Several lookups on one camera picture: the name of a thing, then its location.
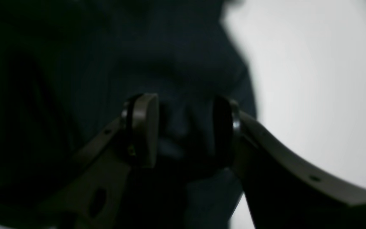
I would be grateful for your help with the black t-shirt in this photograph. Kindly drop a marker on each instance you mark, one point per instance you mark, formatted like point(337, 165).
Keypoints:
point(66, 68)

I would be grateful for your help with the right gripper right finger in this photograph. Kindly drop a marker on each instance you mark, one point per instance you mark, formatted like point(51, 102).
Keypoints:
point(283, 191)

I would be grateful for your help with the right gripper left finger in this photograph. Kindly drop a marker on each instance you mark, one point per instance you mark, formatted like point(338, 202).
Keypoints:
point(97, 174)

